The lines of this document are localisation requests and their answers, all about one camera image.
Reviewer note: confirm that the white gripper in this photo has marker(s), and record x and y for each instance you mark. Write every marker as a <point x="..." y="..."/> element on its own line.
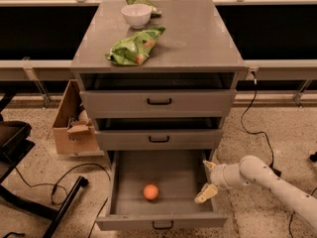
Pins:
<point x="218" y="177"/>

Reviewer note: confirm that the orange fruit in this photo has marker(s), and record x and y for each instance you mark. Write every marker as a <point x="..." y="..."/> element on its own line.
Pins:
<point x="150" y="192"/>

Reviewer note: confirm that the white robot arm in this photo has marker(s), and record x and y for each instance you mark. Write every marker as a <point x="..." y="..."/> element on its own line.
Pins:
<point x="252" y="170"/>

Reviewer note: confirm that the grey bottom drawer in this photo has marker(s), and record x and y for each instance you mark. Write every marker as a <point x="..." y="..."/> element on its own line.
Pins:
<point x="179" y="176"/>

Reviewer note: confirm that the grey drawer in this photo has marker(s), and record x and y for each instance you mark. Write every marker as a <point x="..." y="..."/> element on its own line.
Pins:
<point x="179" y="176"/>
<point x="127" y="134"/>
<point x="156" y="95"/>

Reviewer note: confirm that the grey middle drawer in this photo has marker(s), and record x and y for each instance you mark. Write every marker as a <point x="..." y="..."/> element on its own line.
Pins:
<point x="127" y="134"/>

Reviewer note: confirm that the grey drawer cabinet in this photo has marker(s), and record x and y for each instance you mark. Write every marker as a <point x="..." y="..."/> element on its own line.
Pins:
<point x="195" y="40"/>

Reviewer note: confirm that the grey top drawer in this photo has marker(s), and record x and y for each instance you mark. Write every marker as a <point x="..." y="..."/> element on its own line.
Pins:
<point x="156" y="95"/>

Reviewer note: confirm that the cardboard box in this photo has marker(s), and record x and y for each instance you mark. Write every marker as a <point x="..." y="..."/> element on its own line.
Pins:
<point x="73" y="131"/>

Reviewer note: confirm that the green chip bag front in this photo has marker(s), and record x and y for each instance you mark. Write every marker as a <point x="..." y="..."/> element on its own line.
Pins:
<point x="135" y="50"/>

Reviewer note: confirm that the white bowl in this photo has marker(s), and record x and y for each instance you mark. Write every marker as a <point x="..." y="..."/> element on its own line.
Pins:
<point x="136" y="15"/>

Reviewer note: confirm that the black office chair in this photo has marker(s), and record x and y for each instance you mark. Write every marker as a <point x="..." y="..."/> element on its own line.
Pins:
<point x="39" y="201"/>

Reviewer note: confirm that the metal railing frame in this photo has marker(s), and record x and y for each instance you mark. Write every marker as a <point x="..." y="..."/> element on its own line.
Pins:
<point x="39" y="66"/>

